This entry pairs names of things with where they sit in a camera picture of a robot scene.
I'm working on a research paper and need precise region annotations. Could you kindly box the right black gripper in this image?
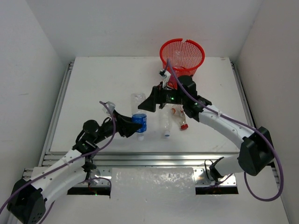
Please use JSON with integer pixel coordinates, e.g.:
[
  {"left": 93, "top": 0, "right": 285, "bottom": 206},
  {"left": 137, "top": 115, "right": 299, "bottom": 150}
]
[{"left": 138, "top": 81, "right": 186, "bottom": 112}]

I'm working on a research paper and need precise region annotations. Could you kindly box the blue label bottle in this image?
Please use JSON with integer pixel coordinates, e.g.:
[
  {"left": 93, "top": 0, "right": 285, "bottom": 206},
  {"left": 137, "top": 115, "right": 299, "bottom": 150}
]
[{"left": 130, "top": 93, "right": 147, "bottom": 141}]

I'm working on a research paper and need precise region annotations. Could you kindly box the clear bottle blue cap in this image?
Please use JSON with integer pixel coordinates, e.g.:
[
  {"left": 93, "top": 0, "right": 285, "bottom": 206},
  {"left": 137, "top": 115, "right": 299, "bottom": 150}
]
[{"left": 159, "top": 107, "right": 172, "bottom": 138}]

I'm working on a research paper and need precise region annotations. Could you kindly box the red cap clear bottle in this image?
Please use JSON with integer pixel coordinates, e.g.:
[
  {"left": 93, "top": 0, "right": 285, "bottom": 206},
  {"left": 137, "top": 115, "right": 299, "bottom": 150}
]
[{"left": 171, "top": 105, "right": 189, "bottom": 131}]

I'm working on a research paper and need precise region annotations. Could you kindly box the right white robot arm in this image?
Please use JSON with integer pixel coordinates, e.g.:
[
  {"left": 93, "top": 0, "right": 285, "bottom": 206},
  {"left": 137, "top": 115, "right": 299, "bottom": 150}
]
[{"left": 138, "top": 76, "right": 274, "bottom": 181}]

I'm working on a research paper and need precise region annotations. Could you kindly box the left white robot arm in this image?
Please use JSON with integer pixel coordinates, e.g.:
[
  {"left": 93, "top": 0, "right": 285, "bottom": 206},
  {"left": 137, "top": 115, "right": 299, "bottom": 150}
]
[{"left": 3, "top": 111, "right": 142, "bottom": 224}]

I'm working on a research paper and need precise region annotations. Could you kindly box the red mesh plastic bin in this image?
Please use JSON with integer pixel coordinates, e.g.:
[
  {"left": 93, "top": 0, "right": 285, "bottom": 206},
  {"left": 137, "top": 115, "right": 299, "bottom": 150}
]
[{"left": 159, "top": 38, "right": 205, "bottom": 77}]

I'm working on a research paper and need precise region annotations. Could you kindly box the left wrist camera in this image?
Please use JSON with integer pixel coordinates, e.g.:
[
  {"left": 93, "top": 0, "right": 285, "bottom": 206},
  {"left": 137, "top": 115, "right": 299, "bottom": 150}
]
[{"left": 102, "top": 101, "right": 115, "bottom": 117}]

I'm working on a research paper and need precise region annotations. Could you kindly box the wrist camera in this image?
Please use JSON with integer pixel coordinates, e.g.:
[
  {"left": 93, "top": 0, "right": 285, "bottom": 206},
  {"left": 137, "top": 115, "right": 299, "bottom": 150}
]
[
  {"left": 102, "top": 101, "right": 115, "bottom": 117},
  {"left": 159, "top": 70, "right": 173, "bottom": 90}
]

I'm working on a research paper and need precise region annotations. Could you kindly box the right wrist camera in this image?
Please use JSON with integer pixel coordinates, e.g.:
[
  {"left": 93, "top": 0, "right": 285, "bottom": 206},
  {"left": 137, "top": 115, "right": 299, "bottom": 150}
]
[{"left": 159, "top": 70, "right": 173, "bottom": 90}]

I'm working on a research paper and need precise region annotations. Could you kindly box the left aluminium side rail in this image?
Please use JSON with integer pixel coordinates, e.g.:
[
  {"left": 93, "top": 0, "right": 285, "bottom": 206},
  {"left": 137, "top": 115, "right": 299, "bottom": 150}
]
[{"left": 38, "top": 61, "right": 74, "bottom": 167}]

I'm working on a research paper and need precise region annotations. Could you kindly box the aluminium side rail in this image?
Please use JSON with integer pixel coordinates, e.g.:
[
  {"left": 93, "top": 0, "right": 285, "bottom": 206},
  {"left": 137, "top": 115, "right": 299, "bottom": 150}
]
[
  {"left": 230, "top": 60, "right": 256, "bottom": 128},
  {"left": 38, "top": 61, "right": 74, "bottom": 167}
]

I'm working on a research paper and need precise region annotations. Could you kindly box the aluminium front rail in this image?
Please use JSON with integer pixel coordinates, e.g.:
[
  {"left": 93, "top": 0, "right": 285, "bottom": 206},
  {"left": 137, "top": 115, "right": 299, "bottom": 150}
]
[{"left": 22, "top": 151, "right": 248, "bottom": 187}]

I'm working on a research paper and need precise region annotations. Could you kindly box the right aluminium side rail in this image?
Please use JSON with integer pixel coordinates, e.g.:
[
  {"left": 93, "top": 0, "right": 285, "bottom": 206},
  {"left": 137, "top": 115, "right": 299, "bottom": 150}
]
[{"left": 230, "top": 60, "right": 256, "bottom": 128}]

